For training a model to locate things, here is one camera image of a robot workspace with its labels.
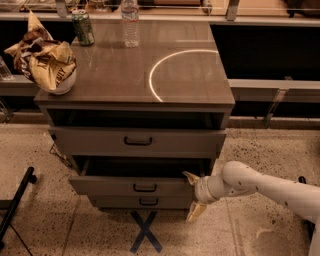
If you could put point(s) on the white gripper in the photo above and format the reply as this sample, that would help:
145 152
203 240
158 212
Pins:
201 191

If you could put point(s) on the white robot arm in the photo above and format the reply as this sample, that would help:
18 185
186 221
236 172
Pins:
237 179

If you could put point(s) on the grey three-drawer cabinet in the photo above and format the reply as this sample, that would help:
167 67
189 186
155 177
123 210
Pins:
174 79

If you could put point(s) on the grey top drawer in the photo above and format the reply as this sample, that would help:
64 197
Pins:
134 142

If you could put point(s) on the blue tape X mark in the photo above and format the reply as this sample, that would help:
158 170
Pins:
145 232

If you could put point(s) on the black right base leg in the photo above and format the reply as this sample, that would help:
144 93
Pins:
310 226

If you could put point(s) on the black base leg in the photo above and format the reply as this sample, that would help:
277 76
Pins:
9 206
310 226

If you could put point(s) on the white bowl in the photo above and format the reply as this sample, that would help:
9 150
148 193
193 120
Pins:
57 82

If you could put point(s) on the black left base leg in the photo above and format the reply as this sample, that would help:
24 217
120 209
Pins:
9 206

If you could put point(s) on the clear plastic water bottle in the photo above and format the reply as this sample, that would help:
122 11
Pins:
130 22

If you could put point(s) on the green soda can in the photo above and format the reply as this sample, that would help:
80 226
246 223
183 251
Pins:
83 28

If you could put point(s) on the yellow brown chip bag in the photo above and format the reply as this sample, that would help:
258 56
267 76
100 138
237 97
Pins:
37 53

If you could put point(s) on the clear glass on shelf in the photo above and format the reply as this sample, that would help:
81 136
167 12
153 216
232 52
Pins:
5 73

